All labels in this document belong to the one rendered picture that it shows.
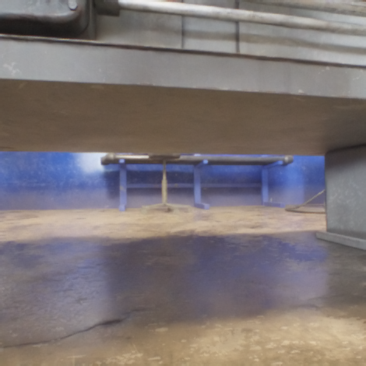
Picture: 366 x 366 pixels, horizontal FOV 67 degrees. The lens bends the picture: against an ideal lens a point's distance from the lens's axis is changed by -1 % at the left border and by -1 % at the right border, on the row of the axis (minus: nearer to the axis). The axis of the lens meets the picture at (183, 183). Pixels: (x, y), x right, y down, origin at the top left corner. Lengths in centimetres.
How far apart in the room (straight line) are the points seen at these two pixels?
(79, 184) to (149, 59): 348
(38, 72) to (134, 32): 28
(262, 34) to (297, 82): 25
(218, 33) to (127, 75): 33
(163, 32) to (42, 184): 346
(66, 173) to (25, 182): 52
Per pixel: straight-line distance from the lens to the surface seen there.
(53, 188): 398
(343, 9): 84
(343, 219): 134
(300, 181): 461
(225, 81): 52
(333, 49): 89
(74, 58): 51
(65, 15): 55
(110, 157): 338
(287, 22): 74
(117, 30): 72
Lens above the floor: 23
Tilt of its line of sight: 2 degrees up
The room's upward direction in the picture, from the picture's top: 1 degrees counter-clockwise
